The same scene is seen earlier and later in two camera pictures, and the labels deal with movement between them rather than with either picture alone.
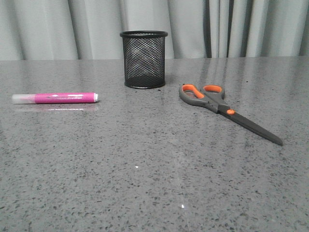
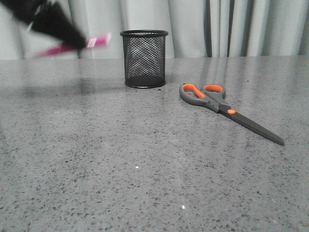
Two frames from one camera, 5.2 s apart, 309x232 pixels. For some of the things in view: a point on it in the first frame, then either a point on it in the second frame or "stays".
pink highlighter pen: [55, 98] to [66, 48]
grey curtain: [91, 29] stays
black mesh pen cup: [144, 58] stays
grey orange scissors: [212, 96] stays
